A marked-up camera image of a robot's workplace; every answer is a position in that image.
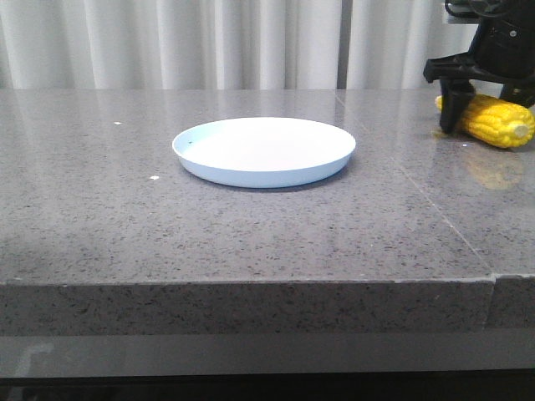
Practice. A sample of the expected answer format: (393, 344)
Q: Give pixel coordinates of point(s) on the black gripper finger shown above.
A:
(456, 94)
(522, 95)

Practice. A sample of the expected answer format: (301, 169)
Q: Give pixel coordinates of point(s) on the yellow toy corn cob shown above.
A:
(497, 122)

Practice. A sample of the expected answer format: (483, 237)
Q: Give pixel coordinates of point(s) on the light blue round plate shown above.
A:
(264, 152)

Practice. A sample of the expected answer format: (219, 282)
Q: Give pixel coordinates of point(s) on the grey pleated curtain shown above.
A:
(224, 44)

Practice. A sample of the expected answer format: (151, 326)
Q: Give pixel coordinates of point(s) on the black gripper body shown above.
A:
(502, 50)

